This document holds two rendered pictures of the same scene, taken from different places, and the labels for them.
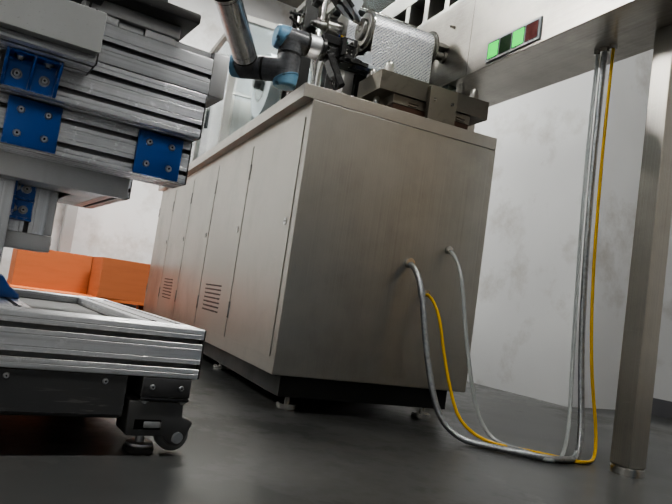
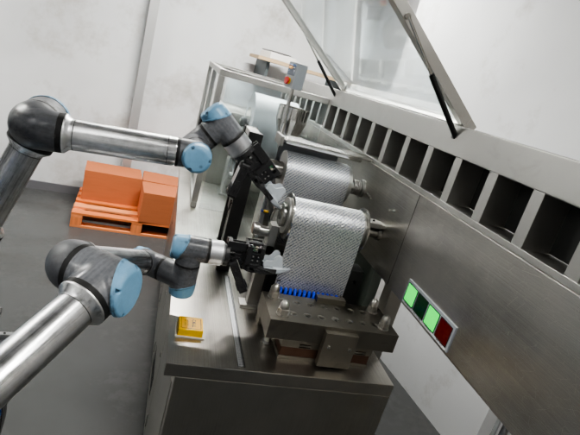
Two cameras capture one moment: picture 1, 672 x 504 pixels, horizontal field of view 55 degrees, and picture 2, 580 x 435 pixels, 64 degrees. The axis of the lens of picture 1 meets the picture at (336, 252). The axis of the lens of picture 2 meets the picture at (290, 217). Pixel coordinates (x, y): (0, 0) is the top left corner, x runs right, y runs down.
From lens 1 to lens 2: 1.55 m
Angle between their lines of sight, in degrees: 22
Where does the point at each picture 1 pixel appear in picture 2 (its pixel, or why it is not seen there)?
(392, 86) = (280, 334)
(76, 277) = (129, 194)
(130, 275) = (165, 206)
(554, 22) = (464, 355)
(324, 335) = not seen: outside the picture
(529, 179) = not seen: hidden behind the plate
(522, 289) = not seen: hidden behind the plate
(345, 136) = (211, 405)
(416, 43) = (341, 236)
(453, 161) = (336, 412)
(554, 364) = (463, 423)
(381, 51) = (297, 249)
